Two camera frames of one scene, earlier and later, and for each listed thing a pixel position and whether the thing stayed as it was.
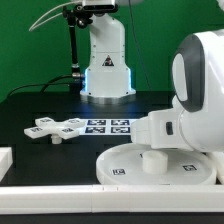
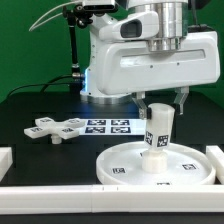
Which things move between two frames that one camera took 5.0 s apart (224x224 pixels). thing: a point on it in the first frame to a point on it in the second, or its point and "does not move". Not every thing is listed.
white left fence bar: [6, 161] does not move
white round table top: [122, 165] does not move
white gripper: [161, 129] to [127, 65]
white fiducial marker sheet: [107, 127] does not move
